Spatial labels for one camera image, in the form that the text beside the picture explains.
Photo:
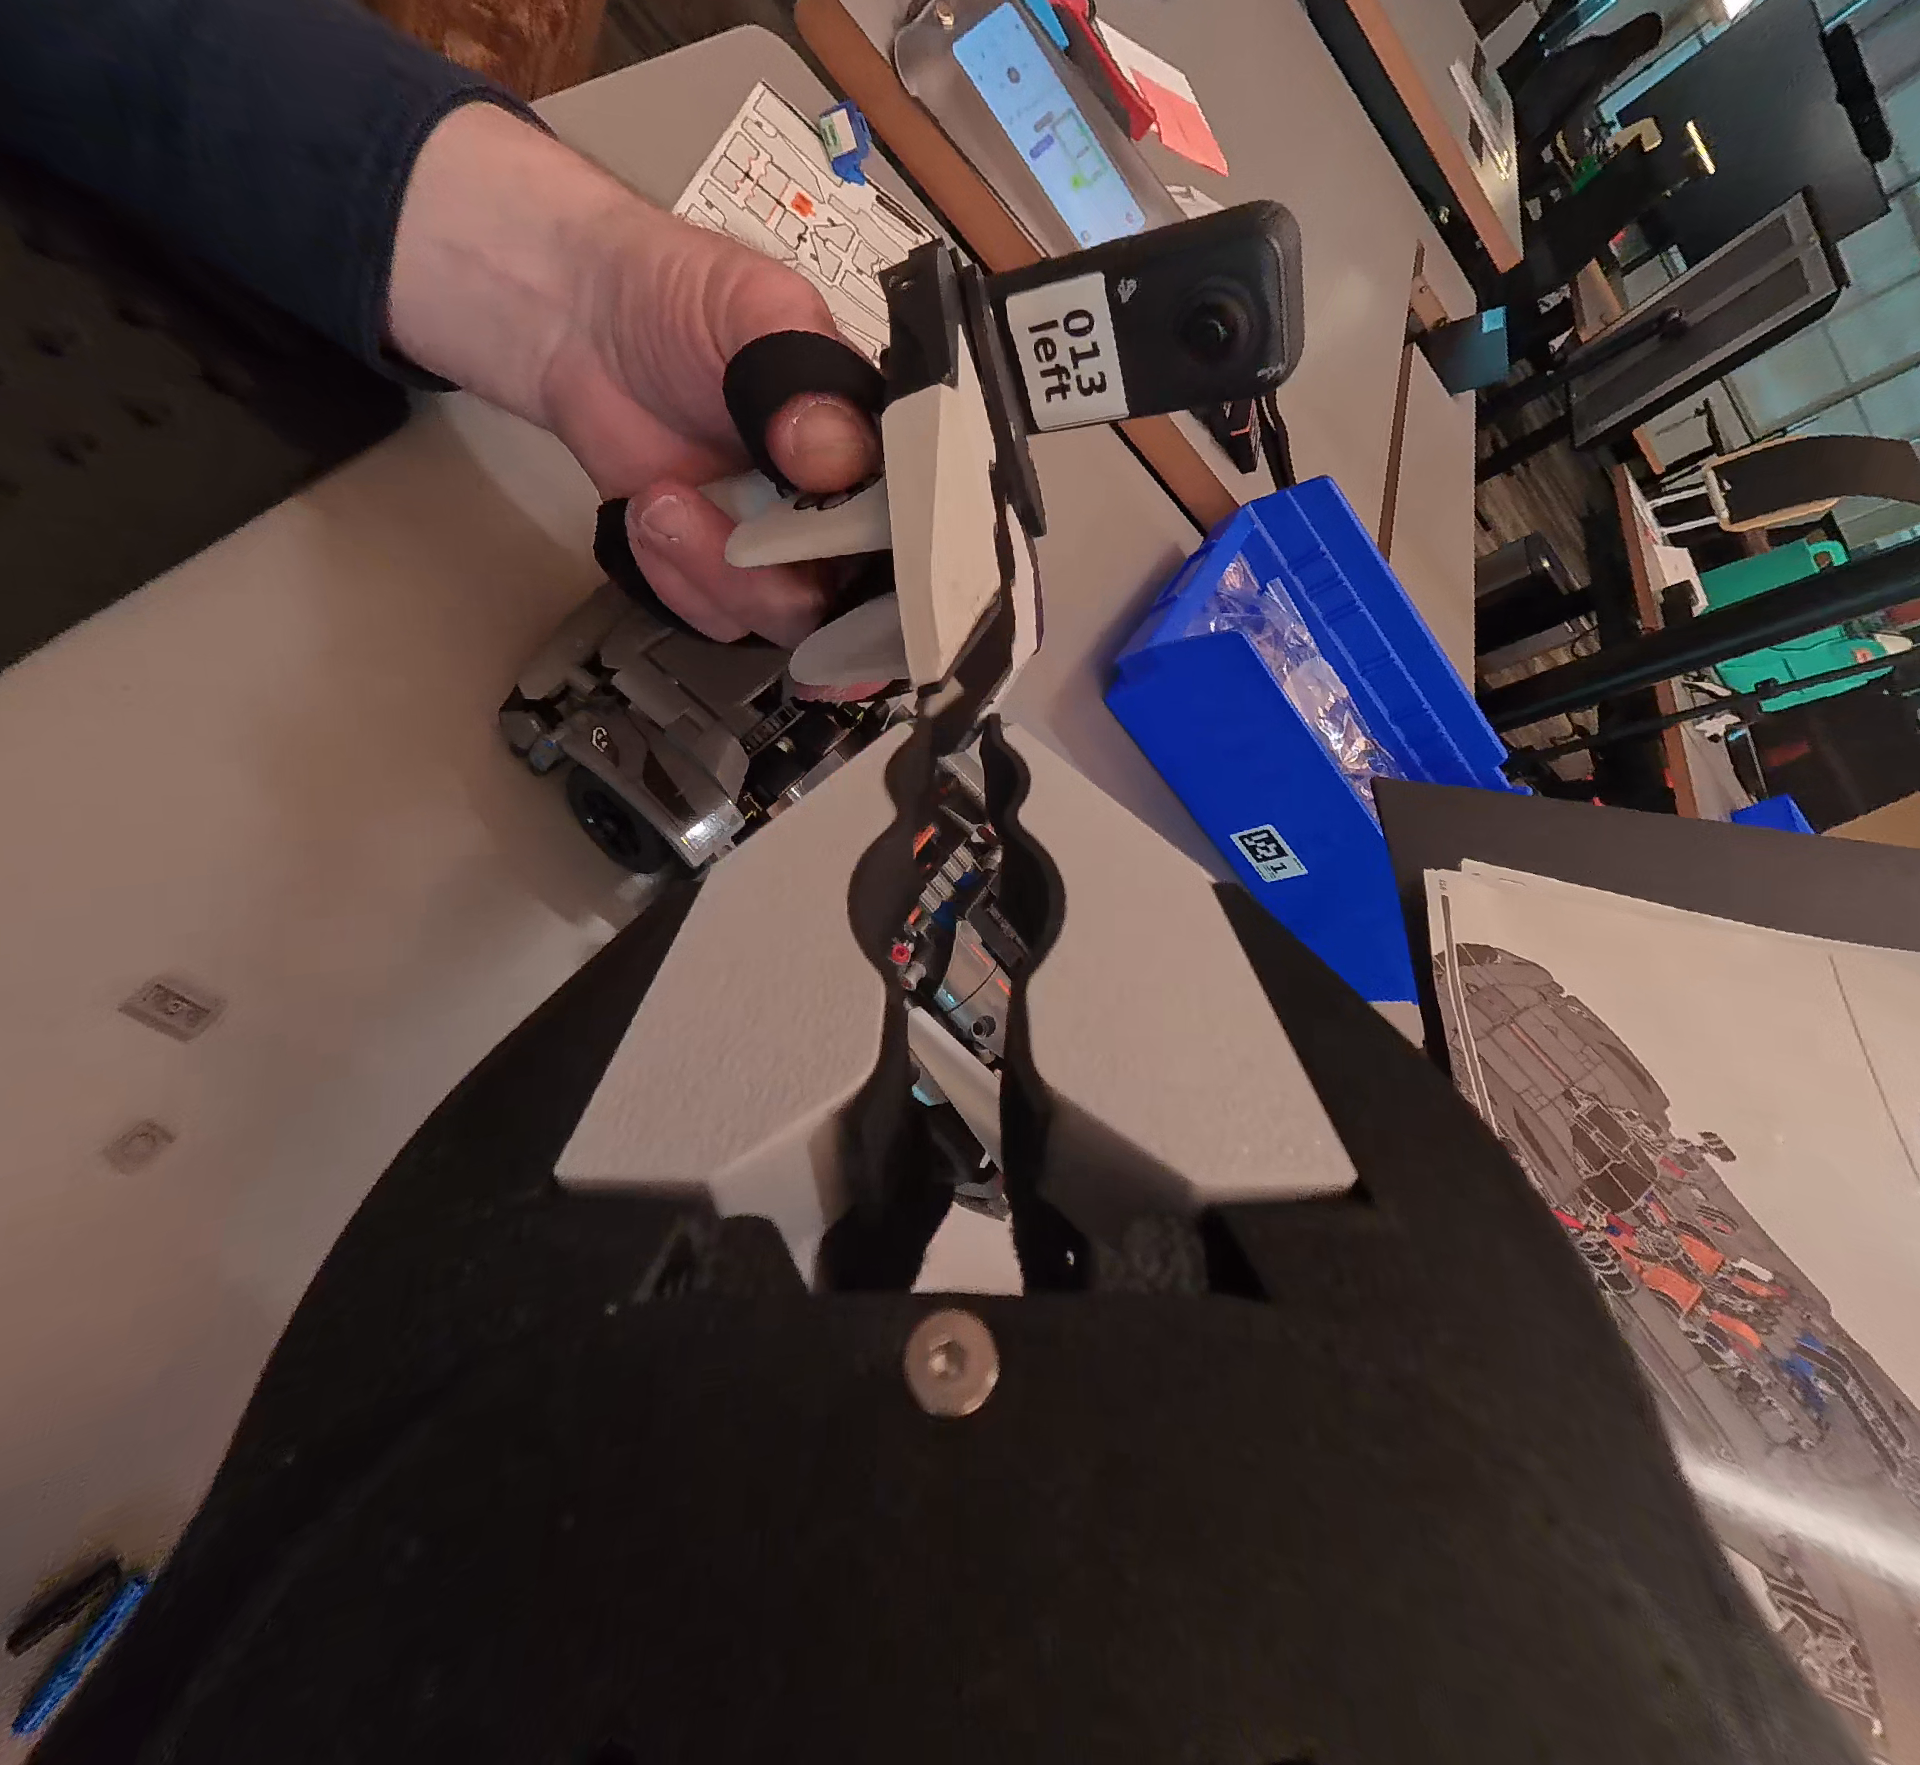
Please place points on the white sticker sheet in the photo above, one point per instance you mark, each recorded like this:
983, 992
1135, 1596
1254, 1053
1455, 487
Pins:
764, 190

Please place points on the black perforated panel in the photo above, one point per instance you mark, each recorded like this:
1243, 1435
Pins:
1695, 325

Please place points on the black perforated mat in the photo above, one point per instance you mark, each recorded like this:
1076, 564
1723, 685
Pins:
134, 446

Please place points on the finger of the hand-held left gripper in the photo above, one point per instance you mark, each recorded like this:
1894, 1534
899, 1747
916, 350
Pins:
1026, 655
945, 522

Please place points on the person's left hand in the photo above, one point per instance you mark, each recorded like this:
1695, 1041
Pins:
600, 310

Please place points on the black cardboard sheet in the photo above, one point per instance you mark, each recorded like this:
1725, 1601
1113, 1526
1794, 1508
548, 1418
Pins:
1574, 852

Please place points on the small grey lego piece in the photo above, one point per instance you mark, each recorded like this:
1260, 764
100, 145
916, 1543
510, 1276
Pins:
141, 1148

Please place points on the black metal pole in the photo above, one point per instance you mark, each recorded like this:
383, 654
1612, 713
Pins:
1725, 634

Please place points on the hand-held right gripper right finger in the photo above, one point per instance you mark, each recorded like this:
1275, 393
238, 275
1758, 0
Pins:
1185, 1045

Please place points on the red clamp tool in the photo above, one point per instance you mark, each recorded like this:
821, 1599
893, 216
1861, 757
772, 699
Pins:
1111, 71

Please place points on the lego instruction booklet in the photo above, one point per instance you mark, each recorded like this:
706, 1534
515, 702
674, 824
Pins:
1725, 1122

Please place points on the blue lego plate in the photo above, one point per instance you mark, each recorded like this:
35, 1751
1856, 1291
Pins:
83, 1659

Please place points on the grey lego car model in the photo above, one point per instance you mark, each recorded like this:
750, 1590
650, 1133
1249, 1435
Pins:
645, 745

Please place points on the green plastic object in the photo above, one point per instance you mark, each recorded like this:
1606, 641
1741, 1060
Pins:
1770, 573

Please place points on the smartphone in metal holder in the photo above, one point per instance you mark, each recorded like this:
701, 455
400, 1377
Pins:
1034, 114

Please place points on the blue storage bin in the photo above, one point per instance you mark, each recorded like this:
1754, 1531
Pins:
1231, 745

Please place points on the wood-edged side table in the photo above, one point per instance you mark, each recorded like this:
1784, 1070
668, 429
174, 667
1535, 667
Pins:
1351, 145

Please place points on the black chair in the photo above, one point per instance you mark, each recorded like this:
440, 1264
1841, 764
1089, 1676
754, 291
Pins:
1815, 476

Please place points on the small dark box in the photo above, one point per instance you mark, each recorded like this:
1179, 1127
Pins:
1463, 349

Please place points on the red paper sheet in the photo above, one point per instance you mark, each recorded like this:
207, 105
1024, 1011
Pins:
1185, 123

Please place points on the small blue bin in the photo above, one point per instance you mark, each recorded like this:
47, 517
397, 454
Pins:
1779, 813

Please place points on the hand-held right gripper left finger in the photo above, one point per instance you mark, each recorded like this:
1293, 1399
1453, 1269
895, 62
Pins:
735, 1032

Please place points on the small blue white item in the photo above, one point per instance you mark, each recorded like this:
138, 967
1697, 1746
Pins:
844, 139

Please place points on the black computer monitor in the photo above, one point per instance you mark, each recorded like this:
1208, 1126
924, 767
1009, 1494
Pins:
1754, 114

